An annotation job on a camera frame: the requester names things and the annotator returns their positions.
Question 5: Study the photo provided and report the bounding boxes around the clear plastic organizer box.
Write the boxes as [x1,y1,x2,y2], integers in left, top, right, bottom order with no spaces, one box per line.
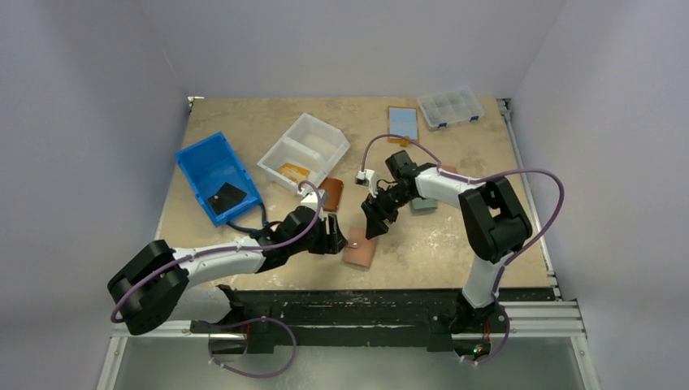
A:
[416,87,485,131]

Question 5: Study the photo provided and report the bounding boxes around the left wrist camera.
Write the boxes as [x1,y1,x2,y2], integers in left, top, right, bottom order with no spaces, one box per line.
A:
[300,189,327,219]

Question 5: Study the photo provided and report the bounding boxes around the green card holder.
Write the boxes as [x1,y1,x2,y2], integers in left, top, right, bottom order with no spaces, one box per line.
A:
[409,197,438,215]

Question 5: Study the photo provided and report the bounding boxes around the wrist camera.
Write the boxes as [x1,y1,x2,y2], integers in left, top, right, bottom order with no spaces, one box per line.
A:
[300,189,327,219]
[355,169,378,188]

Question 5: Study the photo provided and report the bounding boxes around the gold credit card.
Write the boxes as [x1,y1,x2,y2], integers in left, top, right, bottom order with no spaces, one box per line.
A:
[278,162,310,184]

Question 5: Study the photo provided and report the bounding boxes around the white double compartment bin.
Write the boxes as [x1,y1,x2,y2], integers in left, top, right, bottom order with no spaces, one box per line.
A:
[258,113,350,197]

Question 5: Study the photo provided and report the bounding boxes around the blue plastic bin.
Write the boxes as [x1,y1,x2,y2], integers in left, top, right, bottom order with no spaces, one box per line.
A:
[175,132,263,227]

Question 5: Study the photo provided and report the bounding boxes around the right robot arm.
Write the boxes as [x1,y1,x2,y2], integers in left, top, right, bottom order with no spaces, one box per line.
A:
[355,151,532,333]

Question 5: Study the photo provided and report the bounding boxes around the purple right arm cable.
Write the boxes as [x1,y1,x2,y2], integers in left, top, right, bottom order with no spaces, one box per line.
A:
[360,133,566,367]

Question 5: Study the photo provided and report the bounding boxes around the orange open card holder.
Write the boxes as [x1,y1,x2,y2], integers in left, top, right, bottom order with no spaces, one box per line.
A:
[388,106,419,145]

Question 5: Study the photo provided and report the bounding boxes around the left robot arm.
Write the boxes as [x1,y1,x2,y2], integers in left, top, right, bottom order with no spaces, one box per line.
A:
[106,206,348,336]

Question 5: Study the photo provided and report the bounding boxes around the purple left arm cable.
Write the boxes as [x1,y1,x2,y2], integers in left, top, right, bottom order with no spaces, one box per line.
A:
[110,180,326,379]

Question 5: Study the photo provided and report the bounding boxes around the black card holder in bin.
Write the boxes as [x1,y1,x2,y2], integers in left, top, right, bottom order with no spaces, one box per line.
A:
[208,183,247,215]

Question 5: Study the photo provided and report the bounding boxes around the blue handled wire cutters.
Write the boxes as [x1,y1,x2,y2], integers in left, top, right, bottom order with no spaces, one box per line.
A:
[226,203,269,234]

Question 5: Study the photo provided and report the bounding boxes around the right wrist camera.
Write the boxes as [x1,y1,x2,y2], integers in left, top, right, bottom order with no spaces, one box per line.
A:
[355,169,378,188]

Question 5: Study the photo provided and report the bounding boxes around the brown leather card holder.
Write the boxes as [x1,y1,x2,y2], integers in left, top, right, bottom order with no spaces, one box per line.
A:
[318,177,344,212]

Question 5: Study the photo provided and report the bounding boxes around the aluminium frame rail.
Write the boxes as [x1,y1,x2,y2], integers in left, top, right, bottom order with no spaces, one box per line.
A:
[107,97,595,389]

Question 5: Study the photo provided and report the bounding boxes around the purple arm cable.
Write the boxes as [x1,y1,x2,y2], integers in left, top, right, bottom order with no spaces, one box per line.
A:
[110,180,326,379]
[360,133,566,367]

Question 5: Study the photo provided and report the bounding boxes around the black mounting base plate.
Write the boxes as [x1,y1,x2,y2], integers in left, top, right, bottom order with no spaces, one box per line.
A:
[189,288,557,357]

